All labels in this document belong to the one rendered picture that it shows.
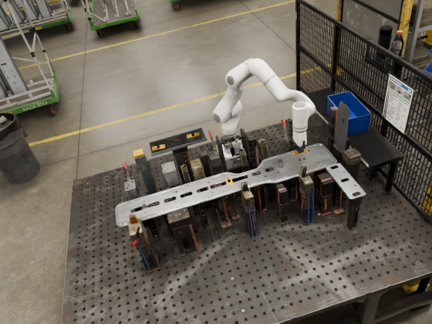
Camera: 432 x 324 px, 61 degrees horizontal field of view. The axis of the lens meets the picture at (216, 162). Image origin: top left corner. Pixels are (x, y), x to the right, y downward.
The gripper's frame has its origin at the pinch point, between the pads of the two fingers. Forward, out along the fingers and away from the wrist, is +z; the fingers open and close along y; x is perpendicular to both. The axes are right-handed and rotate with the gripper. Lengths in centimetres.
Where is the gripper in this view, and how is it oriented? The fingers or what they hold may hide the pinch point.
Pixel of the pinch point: (300, 148)
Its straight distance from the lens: 228.4
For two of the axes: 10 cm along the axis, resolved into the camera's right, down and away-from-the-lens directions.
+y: 2.6, 6.0, -7.6
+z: 1.5, 7.5, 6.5
